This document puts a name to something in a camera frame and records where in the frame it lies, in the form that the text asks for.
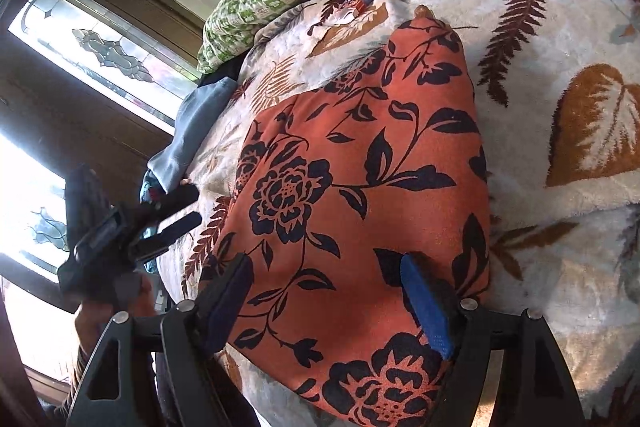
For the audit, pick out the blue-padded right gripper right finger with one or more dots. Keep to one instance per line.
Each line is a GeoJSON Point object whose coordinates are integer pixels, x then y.
{"type": "Point", "coordinates": [535, 387]}

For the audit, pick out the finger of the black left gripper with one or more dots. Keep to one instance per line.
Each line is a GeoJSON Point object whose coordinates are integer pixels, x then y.
{"type": "Point", "coordinates": [169, 204]}

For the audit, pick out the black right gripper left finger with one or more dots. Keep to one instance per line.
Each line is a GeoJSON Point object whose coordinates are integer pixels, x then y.
{"type": "Point", "coordinates": [137, 356]}

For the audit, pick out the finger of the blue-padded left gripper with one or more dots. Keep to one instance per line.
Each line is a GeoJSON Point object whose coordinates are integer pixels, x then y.
{"type": "Point", "coordinates": [147, 249]}

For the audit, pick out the orange black floral garment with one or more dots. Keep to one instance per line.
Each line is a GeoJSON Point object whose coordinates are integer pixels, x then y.
{"type": "Point", "coordinates": [333, 188]}

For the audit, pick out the person's left hand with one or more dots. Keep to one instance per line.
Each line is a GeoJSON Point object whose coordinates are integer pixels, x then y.
{"type": "Point", "coordinates": [91, 317]}

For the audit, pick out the blue folded cloth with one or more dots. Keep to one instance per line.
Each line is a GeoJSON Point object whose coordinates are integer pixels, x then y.
{"type": "Point", "coordinates": [196, 115]}

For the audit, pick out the stained glass window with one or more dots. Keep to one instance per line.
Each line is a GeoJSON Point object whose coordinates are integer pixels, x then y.
{"type": "Point", "coordinates": [80, 86]}

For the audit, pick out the cream leaf-print fleece blanket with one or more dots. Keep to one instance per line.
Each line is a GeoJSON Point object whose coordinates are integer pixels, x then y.
{"type": "Point", "coordinates": [556, 93]}

